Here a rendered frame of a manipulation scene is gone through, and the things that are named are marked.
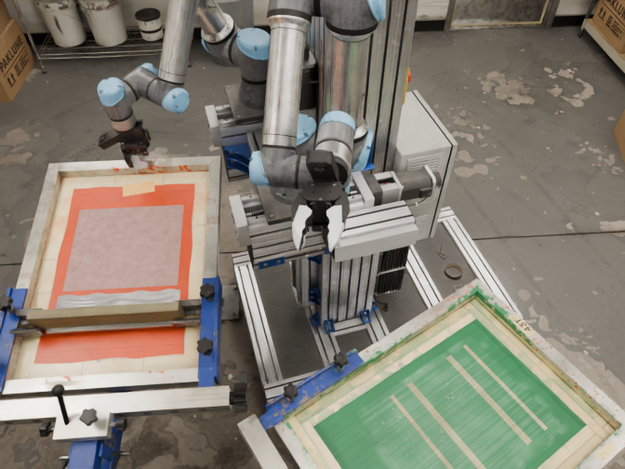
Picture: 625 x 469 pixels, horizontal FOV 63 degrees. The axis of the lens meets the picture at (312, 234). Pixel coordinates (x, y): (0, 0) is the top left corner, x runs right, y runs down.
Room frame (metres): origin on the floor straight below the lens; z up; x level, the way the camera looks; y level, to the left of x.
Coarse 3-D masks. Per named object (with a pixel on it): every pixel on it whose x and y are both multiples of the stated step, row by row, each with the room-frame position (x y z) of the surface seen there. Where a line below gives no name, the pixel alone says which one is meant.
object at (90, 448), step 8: (88, 440) 0.45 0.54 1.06; (96, 440) 0.45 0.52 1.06; (72, 448) 0.43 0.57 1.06; (80, 448) 0.43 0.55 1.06; (88, 448) 0.43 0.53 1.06; (96, 448) 0.43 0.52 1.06; (72, 456) 0.42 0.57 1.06; (80, 456) 0.42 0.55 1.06; (88, 456) 0.42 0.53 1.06; (96, 456) 0.42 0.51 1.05; (72, 464) 0.40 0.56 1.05; (80, 464) 0.40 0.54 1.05; (88, 464) 0.40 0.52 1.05; (96, 464) 0.40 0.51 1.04
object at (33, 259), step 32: (160, 160) 1.37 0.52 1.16; (192, 160) 1.37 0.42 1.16; (32, 256) 0.99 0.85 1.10; (32, 288) 0.89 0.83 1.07; (32, 384) 0.60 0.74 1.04; (64, 384) 0.60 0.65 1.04; (96, 384) 0.60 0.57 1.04; (128, 384) 0.61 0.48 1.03; (160, 384) 0.61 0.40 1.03; (192, 384) 0.62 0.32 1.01
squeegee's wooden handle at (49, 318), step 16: (128, 304) 0.79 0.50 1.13; (144, 304) 0.79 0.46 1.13; (160, 304) 0.79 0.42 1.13; (176, 304) 0.79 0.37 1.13; (32, 320) 0.75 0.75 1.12; (48, 320) 0.75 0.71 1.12; (64, 320) 0.75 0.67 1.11; (80, 320) 0.76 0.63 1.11; (96, 320) 0.76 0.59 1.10; (112, 320) 0.77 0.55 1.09; (128, 320) 0.77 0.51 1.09; (144, 320) 0.77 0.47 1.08; (160, 320) 0.78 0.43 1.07
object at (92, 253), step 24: (96, 192) 1.26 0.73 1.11; (120, 192) 1.26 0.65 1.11; (72, 216) 1.16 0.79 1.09; (96, 216) 1.16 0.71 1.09; (120, 216) 1.17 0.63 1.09; (72, 240) 1.07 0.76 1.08; (96, 240) 1.07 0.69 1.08; (120, 240) 1.07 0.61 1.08; (72, 264) 0.99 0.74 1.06; (96, 264) 0.99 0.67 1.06; (120, 264) 0.99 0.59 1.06; (72, 288) 0.90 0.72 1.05; (96, 288) 0.90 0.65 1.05; (48, 336) 0.76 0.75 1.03; (72, 336) 0.76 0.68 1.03; (96, 336) 0.76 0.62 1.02; (48, 360) 0.69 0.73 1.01; (72, 360) 0.69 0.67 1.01
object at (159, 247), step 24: (168, 192) 1.27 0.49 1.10; (192, 192) 1.27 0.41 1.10; (144, 216) 1.17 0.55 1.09; (168, 216) 1.17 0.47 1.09; (192, 216) 1.17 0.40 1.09; (144, 240) 1.07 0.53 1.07; (168, 240) 1.07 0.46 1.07; (192, 240) 1.08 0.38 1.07; (144, 264) 0.99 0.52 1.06; (168, 264) 0.99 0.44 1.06; (120, 288) 0.90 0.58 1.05; (144, 288) 0.91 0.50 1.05; (120, 336) 0.76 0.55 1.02; (144, 336) 0.76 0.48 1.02; (168, 336) 0.76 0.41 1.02
